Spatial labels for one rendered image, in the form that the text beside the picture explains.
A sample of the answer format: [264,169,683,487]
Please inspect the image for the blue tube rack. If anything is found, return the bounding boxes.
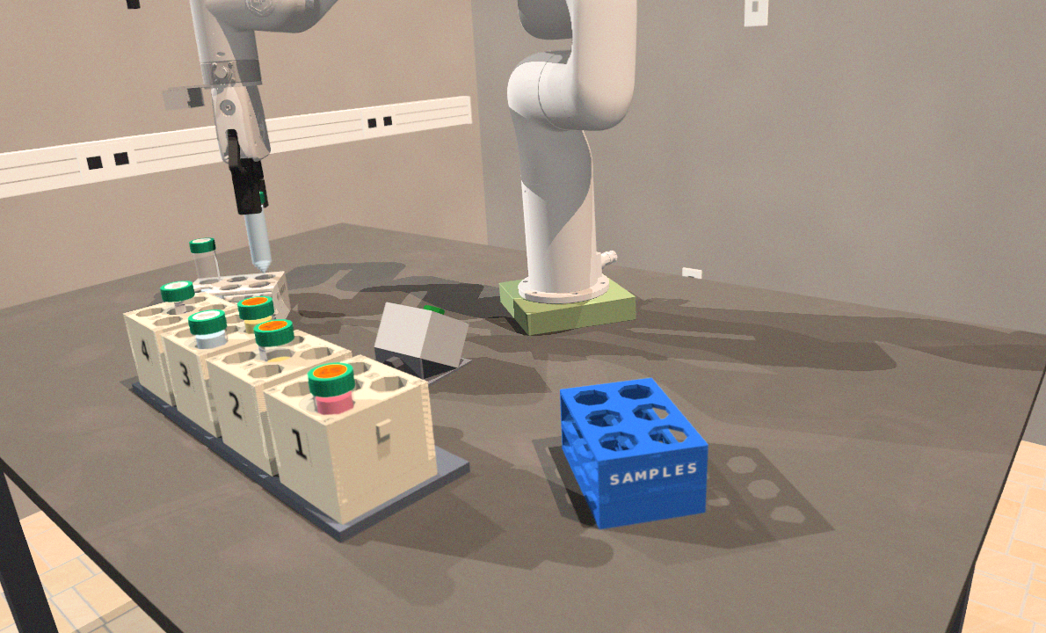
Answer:
[560,378,708,529]

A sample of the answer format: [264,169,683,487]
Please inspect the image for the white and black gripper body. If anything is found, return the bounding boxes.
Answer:
[204,81,271,164]

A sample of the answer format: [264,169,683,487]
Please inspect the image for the cream tube rack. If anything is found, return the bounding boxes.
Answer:
[194,272,291,320]

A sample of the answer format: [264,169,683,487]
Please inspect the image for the sample tube s5 with green cap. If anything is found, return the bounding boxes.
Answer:
[237,296,274,334]

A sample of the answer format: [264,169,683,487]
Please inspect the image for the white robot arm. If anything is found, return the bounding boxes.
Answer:
[162,0,637,304]

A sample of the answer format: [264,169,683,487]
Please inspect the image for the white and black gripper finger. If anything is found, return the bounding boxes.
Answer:
[240,158,268,207]
[228,129,262,214]

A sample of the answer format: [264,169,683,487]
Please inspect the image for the cream bucket adapter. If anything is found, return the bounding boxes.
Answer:
[123,292,238,406]
[160,312,256,438]
[263,355,438,525]
[206,330,353,477]

